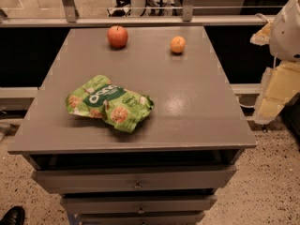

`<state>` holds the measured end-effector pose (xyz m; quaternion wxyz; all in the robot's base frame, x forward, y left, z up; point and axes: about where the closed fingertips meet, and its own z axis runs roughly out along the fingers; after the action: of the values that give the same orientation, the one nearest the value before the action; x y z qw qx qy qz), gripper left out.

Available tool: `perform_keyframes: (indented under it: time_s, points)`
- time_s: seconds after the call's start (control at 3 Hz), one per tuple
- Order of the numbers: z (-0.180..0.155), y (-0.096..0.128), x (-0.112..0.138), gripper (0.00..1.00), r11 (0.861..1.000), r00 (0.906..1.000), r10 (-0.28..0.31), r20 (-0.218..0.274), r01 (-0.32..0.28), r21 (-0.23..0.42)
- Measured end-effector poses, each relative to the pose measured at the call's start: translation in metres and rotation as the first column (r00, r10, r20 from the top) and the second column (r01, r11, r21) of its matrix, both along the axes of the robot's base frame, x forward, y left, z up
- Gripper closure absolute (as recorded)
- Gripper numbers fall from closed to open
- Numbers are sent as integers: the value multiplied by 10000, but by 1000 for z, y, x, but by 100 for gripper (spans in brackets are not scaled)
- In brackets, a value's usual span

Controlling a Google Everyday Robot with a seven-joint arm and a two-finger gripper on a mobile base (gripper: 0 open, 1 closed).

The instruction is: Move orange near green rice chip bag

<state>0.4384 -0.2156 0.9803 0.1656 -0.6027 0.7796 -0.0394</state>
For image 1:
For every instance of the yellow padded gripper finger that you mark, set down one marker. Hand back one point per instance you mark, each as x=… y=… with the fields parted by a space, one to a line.
x=278 y=86
x=262 y=37

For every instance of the top grey drawer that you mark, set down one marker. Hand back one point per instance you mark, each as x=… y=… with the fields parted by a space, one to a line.
x=134 y=179

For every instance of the small orange fruit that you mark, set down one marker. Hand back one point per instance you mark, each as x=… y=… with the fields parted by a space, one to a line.
x=178 y=44

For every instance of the red apple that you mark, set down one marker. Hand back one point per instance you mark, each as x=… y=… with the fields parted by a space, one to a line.
x=117 y=36

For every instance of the black shoe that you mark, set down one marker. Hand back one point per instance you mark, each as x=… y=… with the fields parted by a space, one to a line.
x=14 y=216

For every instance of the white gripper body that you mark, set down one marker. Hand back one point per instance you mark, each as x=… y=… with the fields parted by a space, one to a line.
x=286 y=35

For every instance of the metal railing frame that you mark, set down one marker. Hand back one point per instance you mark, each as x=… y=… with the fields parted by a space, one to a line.
x=105 y=13

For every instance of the grey drawer cabinet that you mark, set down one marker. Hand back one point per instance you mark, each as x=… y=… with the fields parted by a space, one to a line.
x=144 y=135

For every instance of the bottom grey drawer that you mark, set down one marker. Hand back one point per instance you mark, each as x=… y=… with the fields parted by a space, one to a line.
x=161 y=218

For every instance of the middle grey drawer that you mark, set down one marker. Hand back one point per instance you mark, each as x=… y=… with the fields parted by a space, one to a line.
x=139 y=204

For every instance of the grey drawer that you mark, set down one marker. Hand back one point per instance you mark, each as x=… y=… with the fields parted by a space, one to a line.
x=134 y=179
x=161 y=218
x=139 y=204

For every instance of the green rice chip bag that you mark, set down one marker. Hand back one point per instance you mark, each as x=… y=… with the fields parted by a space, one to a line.
x=99 y=98

